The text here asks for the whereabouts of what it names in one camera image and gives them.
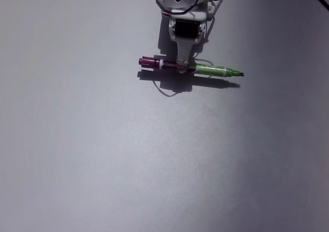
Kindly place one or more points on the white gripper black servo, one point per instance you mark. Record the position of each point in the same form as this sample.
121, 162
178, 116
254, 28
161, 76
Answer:
185, 30

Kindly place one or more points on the green and purple marker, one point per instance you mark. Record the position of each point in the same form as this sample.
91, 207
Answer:
213, 70

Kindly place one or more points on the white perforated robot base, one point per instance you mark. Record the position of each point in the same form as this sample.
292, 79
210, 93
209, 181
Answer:
215, 7

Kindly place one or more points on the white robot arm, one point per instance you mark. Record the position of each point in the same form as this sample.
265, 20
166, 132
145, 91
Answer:
180, 0

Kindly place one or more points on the tan rubber band wrap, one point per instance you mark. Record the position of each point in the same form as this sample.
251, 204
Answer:
183, 66

